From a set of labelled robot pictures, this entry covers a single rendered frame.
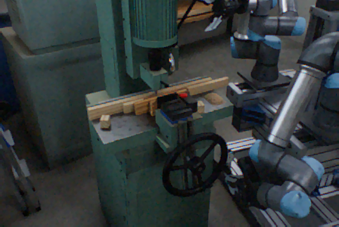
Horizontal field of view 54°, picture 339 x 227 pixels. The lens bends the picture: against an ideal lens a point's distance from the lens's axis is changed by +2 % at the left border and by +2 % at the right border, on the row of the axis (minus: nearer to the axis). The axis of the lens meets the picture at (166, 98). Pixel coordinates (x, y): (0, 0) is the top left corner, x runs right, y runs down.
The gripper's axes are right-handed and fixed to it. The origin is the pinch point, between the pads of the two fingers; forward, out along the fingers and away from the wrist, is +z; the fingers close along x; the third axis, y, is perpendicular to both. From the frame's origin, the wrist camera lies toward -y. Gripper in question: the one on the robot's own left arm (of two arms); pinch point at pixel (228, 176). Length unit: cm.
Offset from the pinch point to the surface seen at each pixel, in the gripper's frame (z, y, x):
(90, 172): 134, 10, -30
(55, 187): 131, 11, -55
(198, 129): 4.7, -20.2, -5.0
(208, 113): 13.7, -23.8, 6.2
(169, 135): 5.8, -21.3, -17.3
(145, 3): -1, -70, -17
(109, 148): 14.8, -21.8, -38.5
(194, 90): 25.6, -34.1, 8.5
